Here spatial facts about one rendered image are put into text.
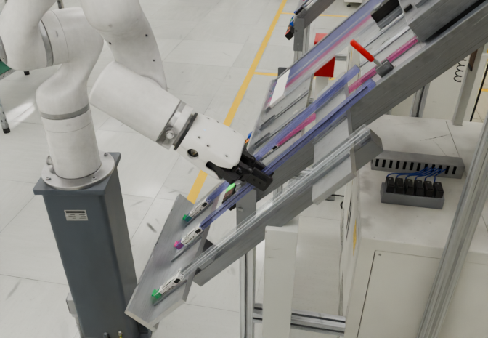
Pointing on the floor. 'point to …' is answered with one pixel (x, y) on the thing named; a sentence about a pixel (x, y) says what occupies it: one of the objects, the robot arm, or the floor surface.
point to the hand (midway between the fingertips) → (259, 175)
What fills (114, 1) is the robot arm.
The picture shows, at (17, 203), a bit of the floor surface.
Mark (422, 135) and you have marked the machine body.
